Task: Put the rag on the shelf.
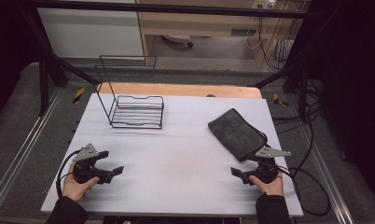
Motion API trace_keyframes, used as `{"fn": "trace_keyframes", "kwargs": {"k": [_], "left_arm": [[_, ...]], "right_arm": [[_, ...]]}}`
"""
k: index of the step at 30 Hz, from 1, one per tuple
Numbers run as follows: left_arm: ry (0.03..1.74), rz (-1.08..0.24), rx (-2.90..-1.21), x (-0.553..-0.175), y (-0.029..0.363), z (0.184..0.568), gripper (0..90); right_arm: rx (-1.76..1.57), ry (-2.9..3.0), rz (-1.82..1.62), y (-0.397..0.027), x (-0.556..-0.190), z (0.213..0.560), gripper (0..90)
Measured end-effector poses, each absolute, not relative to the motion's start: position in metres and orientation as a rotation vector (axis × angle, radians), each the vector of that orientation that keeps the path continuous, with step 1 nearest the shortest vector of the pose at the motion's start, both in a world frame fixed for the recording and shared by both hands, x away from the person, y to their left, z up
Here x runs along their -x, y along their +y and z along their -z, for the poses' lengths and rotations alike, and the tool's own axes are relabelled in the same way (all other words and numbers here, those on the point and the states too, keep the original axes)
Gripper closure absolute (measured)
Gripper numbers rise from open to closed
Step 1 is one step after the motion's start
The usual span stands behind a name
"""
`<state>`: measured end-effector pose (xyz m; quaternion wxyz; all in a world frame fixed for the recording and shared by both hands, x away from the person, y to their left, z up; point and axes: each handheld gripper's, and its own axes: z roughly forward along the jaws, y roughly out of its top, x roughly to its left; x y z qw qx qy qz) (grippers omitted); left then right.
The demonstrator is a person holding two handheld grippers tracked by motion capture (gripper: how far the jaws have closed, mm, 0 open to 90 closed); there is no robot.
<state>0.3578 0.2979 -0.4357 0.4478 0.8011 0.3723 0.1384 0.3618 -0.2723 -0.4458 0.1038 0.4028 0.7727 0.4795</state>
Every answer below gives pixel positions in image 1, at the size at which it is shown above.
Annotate person's right hand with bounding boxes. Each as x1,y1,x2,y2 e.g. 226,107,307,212
248,172,285,197

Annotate right hand-held gripper black cable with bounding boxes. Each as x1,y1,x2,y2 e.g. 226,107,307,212
277,165,331,217

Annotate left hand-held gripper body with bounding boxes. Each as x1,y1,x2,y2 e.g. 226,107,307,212
72,143,114,185

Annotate left hand-held gripper black cable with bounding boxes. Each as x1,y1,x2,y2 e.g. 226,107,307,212
55,148,83,199

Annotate person's left hand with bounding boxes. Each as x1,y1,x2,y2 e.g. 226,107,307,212
61,161,101,203

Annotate light wooden desk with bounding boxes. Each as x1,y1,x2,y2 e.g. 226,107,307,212
135,0,311,68

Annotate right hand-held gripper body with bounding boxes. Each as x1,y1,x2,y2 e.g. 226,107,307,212
242,146,292,186

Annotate black metal frame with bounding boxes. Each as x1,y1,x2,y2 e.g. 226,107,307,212
21,0,311,122

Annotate yellow black striped tape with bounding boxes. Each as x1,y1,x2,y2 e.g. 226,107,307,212
272,92,289,107
72,87,87,105

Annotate dark grey towel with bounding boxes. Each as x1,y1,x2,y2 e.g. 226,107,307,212
207,107,269,163

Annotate black floor cables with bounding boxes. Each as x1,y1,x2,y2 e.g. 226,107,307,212
271,77,325,135

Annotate black curtain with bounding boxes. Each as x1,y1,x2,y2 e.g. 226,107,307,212
0,0,40,125
296,0,375,200

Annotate office chair base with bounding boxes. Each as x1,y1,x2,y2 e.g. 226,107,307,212
160,34,195,49

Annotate white power strip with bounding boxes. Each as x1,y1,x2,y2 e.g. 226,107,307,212
252,0,277,10

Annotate black wire rack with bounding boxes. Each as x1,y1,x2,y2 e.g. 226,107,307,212
94,55,165,130

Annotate hanging cables bundle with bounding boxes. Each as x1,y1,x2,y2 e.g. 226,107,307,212
244,15,299,70

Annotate hand-held gripper black cable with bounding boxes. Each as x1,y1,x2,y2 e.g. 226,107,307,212
277,165,331,217
55,148,83,199

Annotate white cabinet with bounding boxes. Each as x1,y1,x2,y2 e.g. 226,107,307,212
36,0,146,59

